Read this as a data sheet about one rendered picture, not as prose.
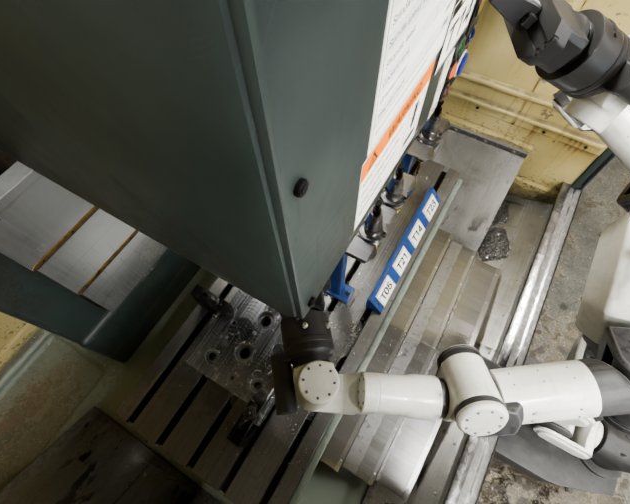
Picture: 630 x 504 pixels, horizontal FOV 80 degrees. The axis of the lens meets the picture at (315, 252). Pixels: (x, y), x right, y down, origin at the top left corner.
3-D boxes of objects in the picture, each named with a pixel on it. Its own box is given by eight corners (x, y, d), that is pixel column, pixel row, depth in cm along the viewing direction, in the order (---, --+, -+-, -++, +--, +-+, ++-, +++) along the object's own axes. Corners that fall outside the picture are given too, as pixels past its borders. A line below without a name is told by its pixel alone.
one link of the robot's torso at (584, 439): (588, 413, 159) (609, 410, 147) (577, 459, 151) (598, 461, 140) (539, 387, 164) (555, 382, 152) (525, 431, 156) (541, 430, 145)
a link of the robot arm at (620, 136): (606, 51, 78) (679, 131, 78) (546, 100, 86) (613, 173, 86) (620, 47, 69) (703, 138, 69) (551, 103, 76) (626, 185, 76)
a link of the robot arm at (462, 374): (368, 380, 71) (468, 388, 71) (374, 431, 62) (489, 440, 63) (379, 339, 65) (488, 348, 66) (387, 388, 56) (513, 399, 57)
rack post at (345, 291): (355, 289, 113) (364, 242, 87) (346, 304, 111) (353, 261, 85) (326, 274, 116) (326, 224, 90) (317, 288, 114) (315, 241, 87)
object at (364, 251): (380, 248, 85) (380, 246, 84) (369, 266, 83) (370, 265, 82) (352, 235, 87) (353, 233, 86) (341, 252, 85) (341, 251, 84)
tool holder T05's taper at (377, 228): (369, 216, 87) (373, 200, 81) (386, 226, 86) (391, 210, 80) (359, 230, 85) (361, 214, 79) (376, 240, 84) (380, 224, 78)
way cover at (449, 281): (496, 269, 145) (515, 251, 131) (397, 510, 111) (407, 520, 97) (423, 236, 153) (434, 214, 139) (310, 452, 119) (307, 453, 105)
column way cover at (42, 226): (212, 202, 129) (149, 69, 83) (113, 319, 111) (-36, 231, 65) (200, 196, 130) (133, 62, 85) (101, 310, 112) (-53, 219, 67)
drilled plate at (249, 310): (320, 316, 106) (320, 311, 101) (262, 413, 95) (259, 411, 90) (253, 278, 112) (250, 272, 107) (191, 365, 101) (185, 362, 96)
